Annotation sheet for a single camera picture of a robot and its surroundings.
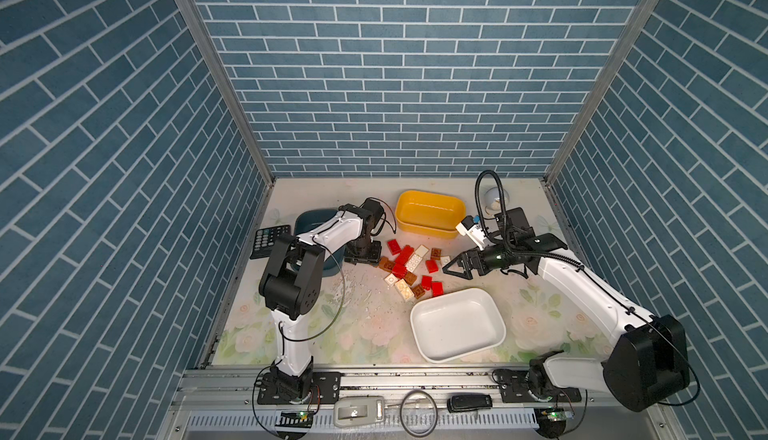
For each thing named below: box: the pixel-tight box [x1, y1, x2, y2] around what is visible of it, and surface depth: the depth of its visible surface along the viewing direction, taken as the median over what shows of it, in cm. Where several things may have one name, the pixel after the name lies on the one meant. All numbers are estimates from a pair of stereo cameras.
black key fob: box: [447, 394, 493, 413], surface depth 76 cm
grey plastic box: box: [333, 396, 385, 427], surface depth 69 cm
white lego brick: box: [405, 244, 430, 273], surface depth 99 cm
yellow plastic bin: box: [395, 190, 467, 239], surface depth 111 cm
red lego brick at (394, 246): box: [387, 239, 402, 256], surface depth 101 cm
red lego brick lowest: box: [431, 281, 444, 297], surface depth 93 cm
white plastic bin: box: [410, 288, 507, 364], surface depth 86 cm
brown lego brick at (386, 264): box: [379, 256, 395, 273], surface depth 96 cm
